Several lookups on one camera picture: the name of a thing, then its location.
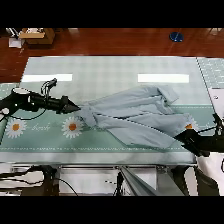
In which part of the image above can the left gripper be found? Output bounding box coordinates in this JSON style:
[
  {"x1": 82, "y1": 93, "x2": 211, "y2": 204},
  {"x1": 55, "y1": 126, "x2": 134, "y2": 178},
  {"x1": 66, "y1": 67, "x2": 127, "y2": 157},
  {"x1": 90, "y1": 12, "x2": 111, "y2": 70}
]
[{"x1": 55, "y1": 95, "x2": 81, "y2": 115}]

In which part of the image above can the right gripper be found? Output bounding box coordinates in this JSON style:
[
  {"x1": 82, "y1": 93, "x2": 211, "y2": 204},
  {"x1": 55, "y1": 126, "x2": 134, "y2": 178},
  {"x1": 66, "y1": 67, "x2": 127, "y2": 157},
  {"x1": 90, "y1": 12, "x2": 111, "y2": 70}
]
[{"x1": 172, "y1": 128, "x2": 210, "y2": 157}]

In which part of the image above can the light blue shirt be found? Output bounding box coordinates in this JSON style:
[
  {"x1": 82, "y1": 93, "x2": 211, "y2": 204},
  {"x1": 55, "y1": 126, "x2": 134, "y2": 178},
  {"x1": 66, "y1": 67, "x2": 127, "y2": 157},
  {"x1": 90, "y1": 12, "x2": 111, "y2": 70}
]
[{"x1": 77, "y1": 84, "x2": 198, "y2": 150}]

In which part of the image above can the white garment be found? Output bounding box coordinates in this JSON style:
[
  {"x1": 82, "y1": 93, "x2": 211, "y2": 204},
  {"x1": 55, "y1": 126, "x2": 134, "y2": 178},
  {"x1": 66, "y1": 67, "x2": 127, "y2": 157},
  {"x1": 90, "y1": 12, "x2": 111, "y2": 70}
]
[{"x1": 196, "y1": 153, "x2": 224, "y2": 168}]

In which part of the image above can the cardboard box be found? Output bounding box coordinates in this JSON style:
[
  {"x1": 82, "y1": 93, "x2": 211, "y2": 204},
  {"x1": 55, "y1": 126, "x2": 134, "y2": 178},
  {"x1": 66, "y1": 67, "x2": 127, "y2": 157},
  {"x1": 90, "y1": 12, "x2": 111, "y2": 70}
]
[{"x1": 18, "y1": 28, "x2": 56, "y2": 46}]

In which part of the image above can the blue round object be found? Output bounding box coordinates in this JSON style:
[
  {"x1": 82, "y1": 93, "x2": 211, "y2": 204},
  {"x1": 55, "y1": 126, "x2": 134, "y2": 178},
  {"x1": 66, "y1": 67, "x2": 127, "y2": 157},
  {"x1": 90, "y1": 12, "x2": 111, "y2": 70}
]
[{"x1": 168, "y1": 31, "x2": 185, "y2": 43}]

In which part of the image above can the black cable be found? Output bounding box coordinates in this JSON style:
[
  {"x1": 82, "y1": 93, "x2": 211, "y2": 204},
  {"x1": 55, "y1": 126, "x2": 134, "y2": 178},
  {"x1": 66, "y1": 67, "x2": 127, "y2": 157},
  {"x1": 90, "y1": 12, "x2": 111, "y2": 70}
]
[
  {"x1": 53, "y1": 177, "x2": 79, "y2": 197},
  {"x1": 0, "y1": 107, "x2": 49, "y2": 122}
]

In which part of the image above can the silver frame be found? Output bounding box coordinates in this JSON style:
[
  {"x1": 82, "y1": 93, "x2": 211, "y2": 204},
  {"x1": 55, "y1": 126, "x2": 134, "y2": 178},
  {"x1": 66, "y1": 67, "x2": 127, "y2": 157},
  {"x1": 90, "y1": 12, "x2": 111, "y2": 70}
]
[{"x1": 0, "y1": 162, "x2": 198, "y2": 197}]

